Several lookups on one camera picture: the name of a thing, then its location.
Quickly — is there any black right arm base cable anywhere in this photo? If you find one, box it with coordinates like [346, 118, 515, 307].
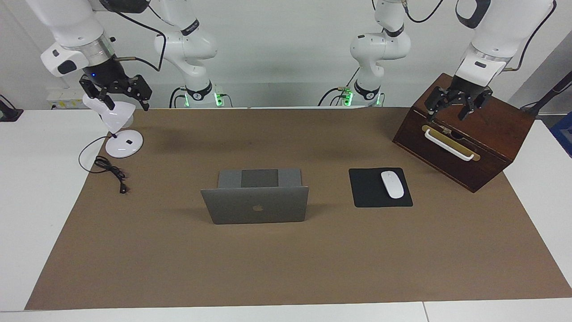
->
[169, 86, 186, 109]

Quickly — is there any white desk lamp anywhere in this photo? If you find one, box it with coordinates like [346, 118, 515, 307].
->
[82, 93, 144, 158]

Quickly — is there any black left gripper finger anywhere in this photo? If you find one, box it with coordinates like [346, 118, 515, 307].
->
[425, 88, 450, 121]
[458, 87, 493, 121]

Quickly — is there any white box handle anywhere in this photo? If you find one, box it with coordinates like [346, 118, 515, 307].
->
[424, 129, 475, 161]

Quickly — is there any black stand pole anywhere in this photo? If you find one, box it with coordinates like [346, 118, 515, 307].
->
[521, 71, 572, 118]

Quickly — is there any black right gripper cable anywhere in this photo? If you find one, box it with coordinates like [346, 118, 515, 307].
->
[101, 0, 167, 72]

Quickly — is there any black clamp base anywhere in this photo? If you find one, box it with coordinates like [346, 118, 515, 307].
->
[0, 95, 24, 122]

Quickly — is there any blue crate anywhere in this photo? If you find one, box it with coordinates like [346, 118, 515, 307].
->
[551, 112, 572, 158]

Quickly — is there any dark brown wooden box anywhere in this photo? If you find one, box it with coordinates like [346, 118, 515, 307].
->
[392, 73, 536, 193]

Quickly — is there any grey laptop with apple logo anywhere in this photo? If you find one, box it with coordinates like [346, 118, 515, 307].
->
[200, 168, 310, 225]

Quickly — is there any black lamp power cable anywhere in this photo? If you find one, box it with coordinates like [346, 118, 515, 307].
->
[79, 136, 129, 195]

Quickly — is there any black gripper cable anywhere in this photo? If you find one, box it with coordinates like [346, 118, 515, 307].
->
[503, 0, 558, 72]
[101, 0, 167, 72]

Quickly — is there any brown table mat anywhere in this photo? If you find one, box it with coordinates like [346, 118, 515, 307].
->
[25, 107, 572, 310]

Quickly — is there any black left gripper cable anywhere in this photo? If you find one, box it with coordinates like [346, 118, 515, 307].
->
[503, 0, 558, 72]

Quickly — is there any white power strip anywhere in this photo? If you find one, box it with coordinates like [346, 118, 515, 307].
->
[46, 87, 86, 110]

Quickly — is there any black arm base cable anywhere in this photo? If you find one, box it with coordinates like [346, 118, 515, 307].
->
[169, 86, 186, 109]
[318, 67, 360, 107]

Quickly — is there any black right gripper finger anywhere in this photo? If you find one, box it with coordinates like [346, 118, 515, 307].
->
[127, 75, 152, 111]
[80, 76, 114, 110]

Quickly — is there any white computer mouse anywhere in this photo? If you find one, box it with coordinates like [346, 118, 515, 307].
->
[381, 171, 405, 199]

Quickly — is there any black left arm base cable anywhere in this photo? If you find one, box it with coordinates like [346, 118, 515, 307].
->
[318, 67, 360, 107]

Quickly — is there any black mouse pad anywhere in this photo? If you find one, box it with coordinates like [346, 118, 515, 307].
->
[349, 168, 413, 208]

